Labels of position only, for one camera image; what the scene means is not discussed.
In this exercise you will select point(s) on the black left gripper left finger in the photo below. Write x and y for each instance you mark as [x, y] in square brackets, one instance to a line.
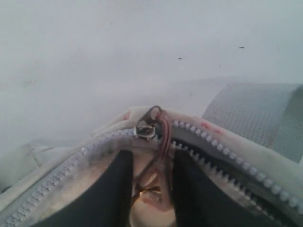
[106, 203]

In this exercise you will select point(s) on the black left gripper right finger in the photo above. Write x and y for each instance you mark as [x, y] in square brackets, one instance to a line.
[200, 203]

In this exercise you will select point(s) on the white fabric backpack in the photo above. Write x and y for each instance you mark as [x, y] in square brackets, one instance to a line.
[249, 143]

